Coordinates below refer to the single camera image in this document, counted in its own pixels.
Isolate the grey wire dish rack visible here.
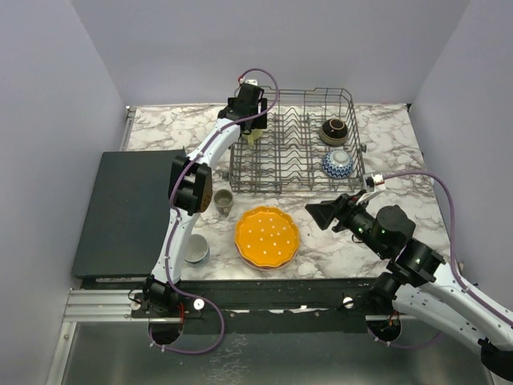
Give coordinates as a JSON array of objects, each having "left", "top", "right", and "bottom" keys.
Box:
[{"left": 223, "top": 87, "right": 366, "bottom": 193}]

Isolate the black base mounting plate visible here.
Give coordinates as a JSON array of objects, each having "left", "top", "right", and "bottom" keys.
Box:
[{"left": 131, "top": 276, "right": 468, "bottom": 336}]

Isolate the pale yellow mug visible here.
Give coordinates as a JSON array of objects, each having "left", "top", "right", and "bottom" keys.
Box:
[{"left": 244, "top": 129, "right": 264, "bottom": 148}]

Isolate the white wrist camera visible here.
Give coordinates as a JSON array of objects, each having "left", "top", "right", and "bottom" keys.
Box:
[
  {"left": 363, "top": 172, "right": 386, "bottom": 192},
  {"left": 237, "top": 76, "right": 259, "bottom": 87}
]

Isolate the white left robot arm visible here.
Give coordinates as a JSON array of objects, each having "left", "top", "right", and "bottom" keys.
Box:
[{"left": 142, "top": 80, "right": 267, "bottom": 317}]

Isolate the small grey cup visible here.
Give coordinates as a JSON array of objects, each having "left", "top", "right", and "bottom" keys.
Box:
[{"left": 213, "top": 189, "right": 234, "bottom": 215}]

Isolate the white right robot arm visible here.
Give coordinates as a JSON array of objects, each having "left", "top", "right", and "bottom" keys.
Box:
[{"left": 305, "top": 194, "right": 512, "bottom": 380}]

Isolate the aluminium rail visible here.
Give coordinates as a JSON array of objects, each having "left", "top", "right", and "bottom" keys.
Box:
[{"left": 64, "top": 279, "right": 397, "bottom": 330}]

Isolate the dark brown bowl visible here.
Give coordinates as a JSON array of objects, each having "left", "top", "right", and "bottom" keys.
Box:
[{"left": 319, "top": 118, "right": 349, "bottom": 147}]

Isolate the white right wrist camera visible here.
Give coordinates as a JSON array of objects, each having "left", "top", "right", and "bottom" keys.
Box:
[{"left": 363, "top": 172, "right": 386, "bottom": 192}]

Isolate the dark network switch box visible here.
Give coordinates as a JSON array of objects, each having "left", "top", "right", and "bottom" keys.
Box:
[{"left": 71, "top": 149, "right": 184, "bottom": 279}]

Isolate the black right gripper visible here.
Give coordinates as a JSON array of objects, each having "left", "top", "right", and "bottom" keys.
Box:
[{"left": 305, "top": 188, "right": 388, "bottom": 257}]

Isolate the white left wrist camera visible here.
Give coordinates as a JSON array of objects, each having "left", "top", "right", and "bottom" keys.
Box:
[{"left": 237, "top": 76, "right": 259, "bottom": 87}]

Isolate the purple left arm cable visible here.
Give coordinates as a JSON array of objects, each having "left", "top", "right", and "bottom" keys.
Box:
[{"left": 147, "top": 67, "right": 280, "bottom": 356}]

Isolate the blue mug white inside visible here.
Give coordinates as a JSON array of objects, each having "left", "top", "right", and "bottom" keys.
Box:
[{"left": 184, "top": 234, "right": 210, "bottom": 265}]

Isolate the orange blue patterned bowl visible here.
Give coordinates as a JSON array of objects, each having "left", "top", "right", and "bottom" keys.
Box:
[{"left": 321, "top": 148, "right": 353, "bottom": 179}]

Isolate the orange polka dot plate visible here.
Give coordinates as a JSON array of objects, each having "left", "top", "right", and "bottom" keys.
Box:
[{"left": 234, "top": 206, "right": 301, "bottom": 250}]

